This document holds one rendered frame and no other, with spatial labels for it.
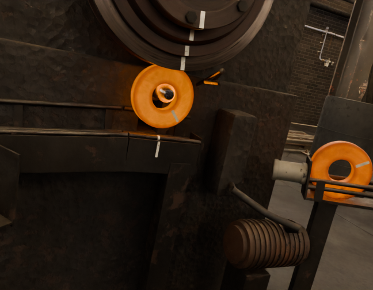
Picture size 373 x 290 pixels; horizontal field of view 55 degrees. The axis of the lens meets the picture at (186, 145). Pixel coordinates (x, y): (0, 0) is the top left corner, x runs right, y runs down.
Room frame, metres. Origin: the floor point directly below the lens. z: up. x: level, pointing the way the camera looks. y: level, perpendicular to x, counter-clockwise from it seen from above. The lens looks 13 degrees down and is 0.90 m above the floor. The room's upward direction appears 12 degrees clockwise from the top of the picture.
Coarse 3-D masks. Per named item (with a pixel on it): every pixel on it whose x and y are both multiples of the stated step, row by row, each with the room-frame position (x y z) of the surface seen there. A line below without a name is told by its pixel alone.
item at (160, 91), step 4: (164, 84) 0.86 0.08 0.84; (156, 88) 0.87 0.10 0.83; (160, 88) 0.85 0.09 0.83; (164, 88) 0.85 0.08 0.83; (168, 88) 0.85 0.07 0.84; (172, 88) 0.86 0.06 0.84; (156, 92) 0.86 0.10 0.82; (160, 92) 0.85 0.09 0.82; (164, 92) 0.84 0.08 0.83; (168, 92) 0.84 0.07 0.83; (172, 92) 0.85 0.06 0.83; (156, 96) 0.87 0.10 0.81; (160, 96) 0.85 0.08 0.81; (164, 96) 0.84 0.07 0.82; (168, 96) 0.84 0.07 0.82; (172, 96) 0.85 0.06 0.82; (160, 100) 0.86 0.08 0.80; (164, 100) 0.85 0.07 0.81; (168, 100) 0.85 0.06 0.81
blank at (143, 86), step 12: (144, 72) 0.84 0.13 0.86; (156, 72) 0.85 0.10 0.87; (168, 72) 0.87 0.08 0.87; (180, 72) 0.88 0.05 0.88; (144, 84) 0.84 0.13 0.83; (156, 84) 0.86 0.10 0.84; (168, 84) 0.88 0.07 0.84; (180, 84) 0.88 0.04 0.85; (132, 96) 0.84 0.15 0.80; (144, 96) 0.84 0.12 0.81; (180, 96) 0.89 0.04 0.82; (192, 96) 0.90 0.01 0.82; (144, 108) 0.85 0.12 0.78; (156, 108) 0.86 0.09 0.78; (168, 108) 0.88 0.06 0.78; (180, 108) 0.89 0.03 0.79; (144, 120) 0.85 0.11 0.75; (156, 120) 0.86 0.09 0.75; (168, 120) 0.88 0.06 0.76; (180, 120) 0.89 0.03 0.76
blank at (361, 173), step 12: (336, 144) 0.93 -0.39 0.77; (348, 144) 0.93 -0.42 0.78; (324, 156) 0.93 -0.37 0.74; (336, 156) 0.93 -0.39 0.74; (348, 156) 0.93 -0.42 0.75; (360, 156) 0.92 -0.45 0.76; (312, 168) 0.94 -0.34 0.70; (324, 168) 0.93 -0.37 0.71; (360, 168) 0.92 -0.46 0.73; (336, 180) 0.95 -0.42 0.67; (348, 180) 0.93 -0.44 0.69; (360, 180) 0.92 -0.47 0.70; (324, 192) 0.93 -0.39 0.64
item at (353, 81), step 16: (368, 0) 4.86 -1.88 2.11; (352, 16) 4.88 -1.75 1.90; (368, 16) 4.79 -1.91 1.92; (352, 32) 4.92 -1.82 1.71; (368, 32) 4.63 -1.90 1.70; (352, 48) 4.89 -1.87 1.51; (368, 48) 4.66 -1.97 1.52; (336, 64) 4.89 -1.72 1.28; (352, 64) 4.82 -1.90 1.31; (368, 64) 4.70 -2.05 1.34; (336, 80) 4.90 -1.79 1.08; (352, 80) 4.62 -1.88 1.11; (336, 96) 4.92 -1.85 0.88; (352, 96) 4.65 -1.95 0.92
